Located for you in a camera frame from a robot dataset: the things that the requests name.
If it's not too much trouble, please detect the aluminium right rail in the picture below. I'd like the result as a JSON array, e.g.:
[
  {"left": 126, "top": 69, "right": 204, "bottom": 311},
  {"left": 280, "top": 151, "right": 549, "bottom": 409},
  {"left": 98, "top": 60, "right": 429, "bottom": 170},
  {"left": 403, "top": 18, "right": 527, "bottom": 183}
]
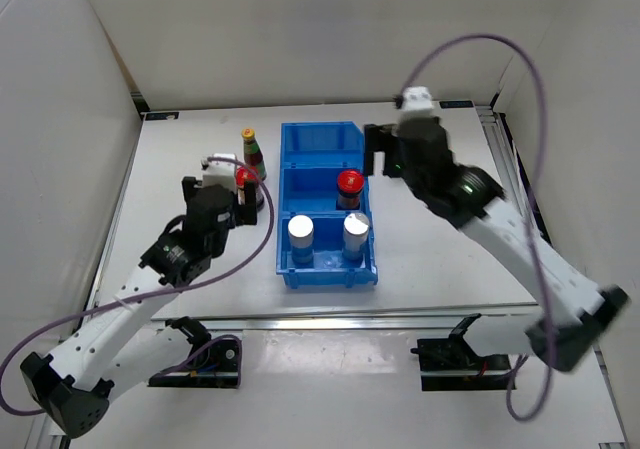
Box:
[{"left": 476, "top": 106, "right": 552, "bottom": 246}]

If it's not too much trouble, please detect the right black corner label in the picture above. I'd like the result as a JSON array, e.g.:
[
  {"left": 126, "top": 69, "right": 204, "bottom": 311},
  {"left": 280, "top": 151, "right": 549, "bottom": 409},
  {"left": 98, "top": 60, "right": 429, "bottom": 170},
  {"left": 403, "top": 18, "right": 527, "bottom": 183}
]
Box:
[{"left": 439, "top": 100, "right": 474, "bottom": 109}]

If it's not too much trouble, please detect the aluminium rail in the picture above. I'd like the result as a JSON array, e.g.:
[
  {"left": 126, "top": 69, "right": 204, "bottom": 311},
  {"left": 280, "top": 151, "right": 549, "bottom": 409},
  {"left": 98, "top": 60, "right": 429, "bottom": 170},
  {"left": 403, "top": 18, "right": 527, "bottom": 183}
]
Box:
[
  {"left": 476, "top": 106, "right": 552, "bottom": 246},
  {"left": 49, "top": 304, "right": 601, "bottom": 365}
]

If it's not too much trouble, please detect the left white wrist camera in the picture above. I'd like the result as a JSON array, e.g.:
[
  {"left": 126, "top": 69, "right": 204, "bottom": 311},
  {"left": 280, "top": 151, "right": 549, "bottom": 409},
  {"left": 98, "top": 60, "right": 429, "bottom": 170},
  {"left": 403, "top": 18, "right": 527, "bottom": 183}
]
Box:
[{"left": 201, "top": 156, "right": 237, "bottom": 193}]

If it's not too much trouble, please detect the left yellow-cap sauce bottle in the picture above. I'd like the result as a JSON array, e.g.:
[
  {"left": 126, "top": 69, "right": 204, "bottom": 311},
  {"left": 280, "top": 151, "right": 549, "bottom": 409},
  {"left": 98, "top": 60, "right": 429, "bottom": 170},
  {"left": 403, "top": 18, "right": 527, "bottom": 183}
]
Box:
[{"left": 241, "top": 128, "right": 267, "bottom": 181}]

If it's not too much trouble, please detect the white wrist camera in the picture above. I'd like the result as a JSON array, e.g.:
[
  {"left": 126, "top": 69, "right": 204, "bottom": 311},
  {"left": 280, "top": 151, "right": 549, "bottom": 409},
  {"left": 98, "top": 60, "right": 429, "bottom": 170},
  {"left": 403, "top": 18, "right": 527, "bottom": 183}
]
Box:
[
  {"left": 201, "top": 156, "right": 237, "bottom": 193},
  {"left": 394, "top": 86, "right": 434, "bottom": 120}
]

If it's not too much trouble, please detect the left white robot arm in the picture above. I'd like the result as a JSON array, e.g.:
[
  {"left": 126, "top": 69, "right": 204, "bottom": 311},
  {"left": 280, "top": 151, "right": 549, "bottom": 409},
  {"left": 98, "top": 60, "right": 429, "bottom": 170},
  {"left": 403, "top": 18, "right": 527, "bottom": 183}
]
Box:
[{"left": 20, "top": 177, "right": 258, "bottom": 439}]

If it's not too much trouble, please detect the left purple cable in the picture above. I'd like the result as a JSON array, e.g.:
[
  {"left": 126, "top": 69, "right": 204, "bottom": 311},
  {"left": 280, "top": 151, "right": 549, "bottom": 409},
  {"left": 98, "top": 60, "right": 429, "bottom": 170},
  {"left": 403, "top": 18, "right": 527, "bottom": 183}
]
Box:
[{"left": 0, "top": 155, "right": 276, "bottom": 416}]

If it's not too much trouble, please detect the left black corner label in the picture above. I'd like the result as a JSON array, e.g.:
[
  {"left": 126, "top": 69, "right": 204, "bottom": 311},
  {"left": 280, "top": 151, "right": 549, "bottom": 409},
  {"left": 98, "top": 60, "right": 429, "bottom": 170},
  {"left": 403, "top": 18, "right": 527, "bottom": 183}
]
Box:
[{"left": 144, "top": 111, "right": 179, "bottom": 121}]

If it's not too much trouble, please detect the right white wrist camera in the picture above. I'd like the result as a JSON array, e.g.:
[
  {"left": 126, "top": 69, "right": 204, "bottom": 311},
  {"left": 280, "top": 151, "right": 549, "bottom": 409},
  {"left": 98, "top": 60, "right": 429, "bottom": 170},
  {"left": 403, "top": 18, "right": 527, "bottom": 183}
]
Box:
[{"left": 394, "top": 86, "right": 434, "bottom": 120}]

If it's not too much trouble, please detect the aluminium front rail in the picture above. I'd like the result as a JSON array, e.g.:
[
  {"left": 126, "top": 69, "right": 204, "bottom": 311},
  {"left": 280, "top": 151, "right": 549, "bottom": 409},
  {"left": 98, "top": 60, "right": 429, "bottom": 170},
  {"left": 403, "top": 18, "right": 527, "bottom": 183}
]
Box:
[{"left": 49, "top": 304, "right": 601, "bottom": 365}]

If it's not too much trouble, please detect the silver-cap white shaker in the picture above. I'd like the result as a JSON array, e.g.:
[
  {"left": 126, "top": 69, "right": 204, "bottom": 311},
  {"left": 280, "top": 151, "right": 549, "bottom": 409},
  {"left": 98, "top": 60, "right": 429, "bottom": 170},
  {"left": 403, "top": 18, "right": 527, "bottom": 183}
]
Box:
[
  {"left": 342, "top": 212, "right": 370, "bottom": 261},
  {"left": 287, "top": 214, "right": 314, "bottom": 264}
]

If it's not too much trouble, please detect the blue three-compartment plastic bin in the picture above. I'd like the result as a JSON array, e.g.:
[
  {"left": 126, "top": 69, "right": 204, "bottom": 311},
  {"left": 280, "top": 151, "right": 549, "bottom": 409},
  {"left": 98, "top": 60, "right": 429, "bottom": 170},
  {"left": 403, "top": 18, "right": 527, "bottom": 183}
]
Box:
[{"left": 276, "top": 121, "right": 378, "bottom": 289}]

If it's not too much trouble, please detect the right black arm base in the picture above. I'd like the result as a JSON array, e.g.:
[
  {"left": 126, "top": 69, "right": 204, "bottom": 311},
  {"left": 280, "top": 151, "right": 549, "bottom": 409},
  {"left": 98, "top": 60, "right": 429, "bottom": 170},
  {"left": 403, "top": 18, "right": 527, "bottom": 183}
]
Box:
[{"left": 410, "top": 339, "right": 512, "bottom": 392}]

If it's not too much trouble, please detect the red-lid chili jar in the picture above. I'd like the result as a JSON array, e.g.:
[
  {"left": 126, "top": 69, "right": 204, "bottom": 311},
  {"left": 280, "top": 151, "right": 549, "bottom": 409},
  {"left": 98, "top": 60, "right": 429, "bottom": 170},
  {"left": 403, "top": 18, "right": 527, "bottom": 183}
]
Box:
[
  {"left": 336, "top": 169, "right": 365, "bottom": 210},
  {"left": 235, "top": 167, "right": 264, "bottom": 210}
]

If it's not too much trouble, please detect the black corner label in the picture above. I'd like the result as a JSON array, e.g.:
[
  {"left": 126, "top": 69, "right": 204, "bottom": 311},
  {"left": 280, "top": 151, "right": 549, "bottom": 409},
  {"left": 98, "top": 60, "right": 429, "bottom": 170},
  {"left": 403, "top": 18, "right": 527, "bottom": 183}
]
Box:
[
  {"left": 439, "top": 100, "right": 474, "bottom": 109},
  {"left": 144, "top": 111, "right": 179, "bottom": 121}
]

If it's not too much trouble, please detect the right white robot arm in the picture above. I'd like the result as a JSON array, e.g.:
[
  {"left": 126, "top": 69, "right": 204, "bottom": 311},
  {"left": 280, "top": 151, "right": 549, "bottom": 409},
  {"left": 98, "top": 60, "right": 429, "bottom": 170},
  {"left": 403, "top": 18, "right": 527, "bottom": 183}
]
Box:
[{"left": 364, "top": 116, "right": 630, "bottom": 373}]

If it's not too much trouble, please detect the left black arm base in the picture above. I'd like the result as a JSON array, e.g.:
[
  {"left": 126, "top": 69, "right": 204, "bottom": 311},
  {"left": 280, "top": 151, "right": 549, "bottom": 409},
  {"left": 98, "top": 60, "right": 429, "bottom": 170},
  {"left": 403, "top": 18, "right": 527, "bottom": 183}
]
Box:
[{"left": 147, "top": 334, "right": 242, "bottom": 389}]

